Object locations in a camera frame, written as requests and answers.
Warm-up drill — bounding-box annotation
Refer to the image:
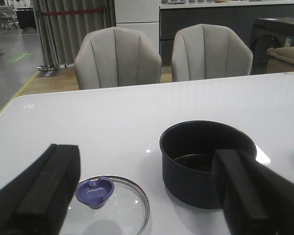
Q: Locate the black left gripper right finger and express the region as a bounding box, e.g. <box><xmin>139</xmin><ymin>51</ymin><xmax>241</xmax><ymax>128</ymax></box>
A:
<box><xmin>212</xmin><ymin>149</ymin><xmax>294</xmax><ymax>235</ymax></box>

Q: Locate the red barrier belt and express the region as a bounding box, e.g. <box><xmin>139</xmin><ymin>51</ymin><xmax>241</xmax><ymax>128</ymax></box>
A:
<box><xmin>42</xmin><ymin>8</ymin><xmax>104</xmax><ymax>16</ymax></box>

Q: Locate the dark grey counter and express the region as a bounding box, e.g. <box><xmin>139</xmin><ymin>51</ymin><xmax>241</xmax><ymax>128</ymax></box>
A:
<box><xmin>159</xmin><ymin>1</ymin><xmax>294</xmax><ymax>66</ymax></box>

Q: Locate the chrome stanchion post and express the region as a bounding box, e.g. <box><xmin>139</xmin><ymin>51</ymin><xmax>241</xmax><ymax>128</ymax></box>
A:
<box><xmin>37</xmin><ymin>11</ymin><xmax>59</xmax><ymax>71</ymax></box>

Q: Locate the glass pot lid blue knob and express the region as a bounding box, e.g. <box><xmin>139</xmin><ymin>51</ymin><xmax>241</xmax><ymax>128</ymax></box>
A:
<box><xmin>61</xmin><ymin>175</ymin><xmax>151</xmax><ymax>235</ymax></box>

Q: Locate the left beige upholstered chair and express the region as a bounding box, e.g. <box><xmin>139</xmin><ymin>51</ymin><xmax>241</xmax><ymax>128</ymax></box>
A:
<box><xmin>74</xmin><ymin>27</ymin><xmax>162</xmax><ymax>90</ymax></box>

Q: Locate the dark blue saucepan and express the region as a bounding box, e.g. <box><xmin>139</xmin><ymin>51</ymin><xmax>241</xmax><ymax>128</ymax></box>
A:
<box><xmin>159</xmin><ymin>120</ymin><xmax>257</xmax><ymax>210</ymax></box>

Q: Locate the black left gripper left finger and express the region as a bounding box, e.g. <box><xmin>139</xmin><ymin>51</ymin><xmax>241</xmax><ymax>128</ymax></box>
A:
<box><xmin>0</xmin><ymin>144</ymin><xmax>80</xmax><ymax>235</ymax></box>

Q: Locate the white cabinet column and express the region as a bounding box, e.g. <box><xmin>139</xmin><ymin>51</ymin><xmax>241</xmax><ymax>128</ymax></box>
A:
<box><xmin>114</xmin><ymin>0</ymin><xmax>160</xmax><ymax>53</ymax></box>

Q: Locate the beige cushion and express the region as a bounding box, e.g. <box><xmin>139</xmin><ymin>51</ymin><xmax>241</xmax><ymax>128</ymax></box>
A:
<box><xmin>267</xmin><ymin>47</ymin><xmax>294</xmax><ymax>66</ymax></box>

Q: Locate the right beige upholstered chair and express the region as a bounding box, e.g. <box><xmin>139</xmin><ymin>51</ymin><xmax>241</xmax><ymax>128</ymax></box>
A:
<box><xmin>171</xmin><ymin>24</ymin><xmax>253</xmax><ymax>82</ymax></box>

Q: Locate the black washing machine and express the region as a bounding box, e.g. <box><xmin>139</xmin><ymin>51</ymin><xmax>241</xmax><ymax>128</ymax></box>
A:
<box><xmin>250</xmin><ymin>17</ymin><xmax>294</xmax><ymax>65</ymax></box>

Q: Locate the grey pleated curtain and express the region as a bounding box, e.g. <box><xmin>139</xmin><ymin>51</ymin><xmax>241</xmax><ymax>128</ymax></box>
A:
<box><xmin>32</xmin><ymin>0</ymin><xmax>116</xmax><ymax>67</ymax></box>

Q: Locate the beige upholstered chair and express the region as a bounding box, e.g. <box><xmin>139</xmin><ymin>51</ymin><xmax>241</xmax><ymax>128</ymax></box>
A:
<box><xmin>171</xmin><ymin>24</ymin><xmax>253</xmax><ymax>82</ymax></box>
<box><xmin>74</xmin><ymin>27</ymin><xmax>162</xmax><ymax>90</ymax></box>

